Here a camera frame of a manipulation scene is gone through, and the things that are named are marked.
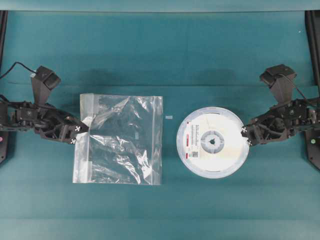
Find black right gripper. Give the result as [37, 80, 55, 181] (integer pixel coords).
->
[241, 99, 314, 147]

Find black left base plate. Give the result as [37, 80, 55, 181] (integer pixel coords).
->
[0, 131, 17, 165]

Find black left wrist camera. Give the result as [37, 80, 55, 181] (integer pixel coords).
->
[31, 65, 61, 105]

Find black camera cable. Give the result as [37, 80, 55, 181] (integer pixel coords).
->
[0, 61, 38, 79]
[284, 74, 320, 100]

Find black frame upright post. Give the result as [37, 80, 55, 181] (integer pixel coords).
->
[0, 10, 9, 67]

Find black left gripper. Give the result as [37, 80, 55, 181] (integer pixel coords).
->
[9, 101, 89, 145]

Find black aluminium frame rail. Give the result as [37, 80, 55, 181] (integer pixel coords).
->
[304, 10, 320, 87]

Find small clear plastic scrap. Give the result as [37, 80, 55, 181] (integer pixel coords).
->
[165, 115, 173, 120]

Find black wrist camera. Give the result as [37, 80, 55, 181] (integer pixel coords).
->
[31, 65, 61, 105]
[259, 64, 297, 104]

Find black left camera cable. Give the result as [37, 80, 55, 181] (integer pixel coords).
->
[0, 61, 38, 79]

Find white component reel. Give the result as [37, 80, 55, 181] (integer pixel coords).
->
[176, 106, 250, 179]

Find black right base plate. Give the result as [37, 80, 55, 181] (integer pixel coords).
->
[304, 124, 320, 170]

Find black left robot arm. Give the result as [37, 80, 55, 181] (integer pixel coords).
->
[0, 95, 89, 144]

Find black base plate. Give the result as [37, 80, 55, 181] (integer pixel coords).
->
[0, 131, 17, 165]
[304, 124, 320, 170]

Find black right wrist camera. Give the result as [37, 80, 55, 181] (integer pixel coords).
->
[259, 64, 297, 104]

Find clear zip bag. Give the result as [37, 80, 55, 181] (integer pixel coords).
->
[72, 93, 164, 186]

